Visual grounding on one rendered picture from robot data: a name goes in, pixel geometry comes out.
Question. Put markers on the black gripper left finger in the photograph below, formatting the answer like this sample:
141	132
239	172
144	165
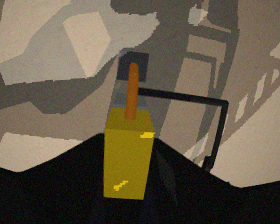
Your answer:
59	191

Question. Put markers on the black cord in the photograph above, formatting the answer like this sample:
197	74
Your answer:
120	102

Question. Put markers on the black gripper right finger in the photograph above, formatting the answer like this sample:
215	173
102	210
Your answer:
184	193

